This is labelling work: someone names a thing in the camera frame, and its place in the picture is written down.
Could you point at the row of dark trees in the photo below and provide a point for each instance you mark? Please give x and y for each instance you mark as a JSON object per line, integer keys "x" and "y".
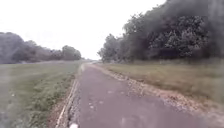
{"x": 173, "y": 33}

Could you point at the robot's own part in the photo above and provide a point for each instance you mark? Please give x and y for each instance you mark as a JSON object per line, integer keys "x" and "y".
{"x": 73, "y": 126}

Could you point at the grass verge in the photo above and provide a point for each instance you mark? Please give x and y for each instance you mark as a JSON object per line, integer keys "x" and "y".
{"x": 176, "y": 76}

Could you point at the grass field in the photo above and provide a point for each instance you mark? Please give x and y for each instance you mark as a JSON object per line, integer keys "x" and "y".
{"x": 30, "y": 86}

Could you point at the gravel path edge strip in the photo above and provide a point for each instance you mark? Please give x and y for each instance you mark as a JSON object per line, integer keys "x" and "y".
{"x": 68, "y": 106}

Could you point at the grey asphalt path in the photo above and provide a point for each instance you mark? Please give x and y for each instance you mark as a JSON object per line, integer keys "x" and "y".
{"x": 110, "y": 100}

